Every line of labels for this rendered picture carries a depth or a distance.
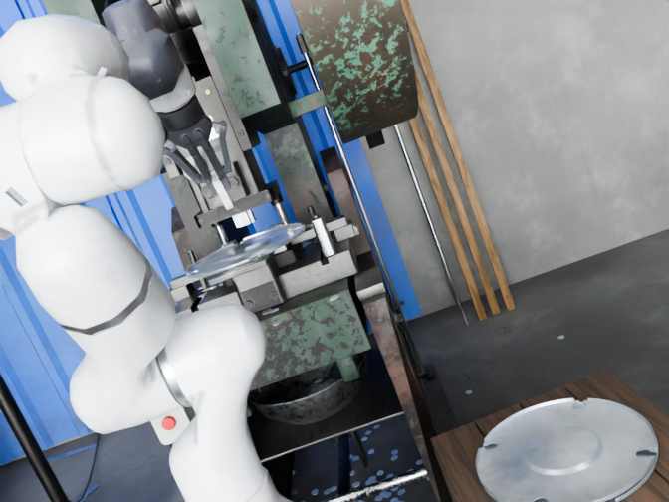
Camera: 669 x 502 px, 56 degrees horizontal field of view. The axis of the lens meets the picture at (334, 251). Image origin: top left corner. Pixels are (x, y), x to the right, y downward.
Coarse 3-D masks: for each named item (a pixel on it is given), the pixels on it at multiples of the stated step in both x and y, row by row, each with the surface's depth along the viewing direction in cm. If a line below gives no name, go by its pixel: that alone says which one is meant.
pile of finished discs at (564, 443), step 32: (512, 416) 118; (544, 416) 115; (576, 416) 112; (608, 416) 108; (640, 416) 105; (512, 448) 110; (544, 448) 106; (576, 448) 103; (608, 448) 101; (640, 448) 98; (480, 480) 105; (512, 480) 102; (544, 480) 99; (576, 480) 97; (608, 480) 94; (640, 480) 93
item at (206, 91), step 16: (208, 80) 139; (208, 96) 140; (208, 112) 141; (224, 112) 141; (192, 160) 142; (208, 160) 143; (240, 160) 144; (240, 176) 142; (256, 176) 147; (208, 192) 141; (240, 192) 142; (256, 192) 145; (208, 208) 143
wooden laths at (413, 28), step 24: (408, 24) 242; (432, 72) 244; (432, 96) 246; (408, 120) 247; (432, 120) 247; (456, 144) 247; (408, 168) 249; (432, 168) 248; (456, 192) 250; (480, 216) 250; (456, 240) 251; (480, 264) 253; (504, 288) 253; (480, 312) 254
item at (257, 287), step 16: (272, 256) 132; (224, 272) 130; (240, 272) 127; (256, 272) 140; (272, 272) 140; (240, 288) 141; (256, 288) 141; (272, 288) 141; (256, 304) 142; (272, 304) 142
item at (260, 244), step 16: (288, 224) 153; (256, 240) 148; (272, 240) 143; (288, 240) 134; (208, 256) 154; (224, 256) 143; (240, 256) 138; (256, 256) 133; (192, 272) 143; (208, 272) 132
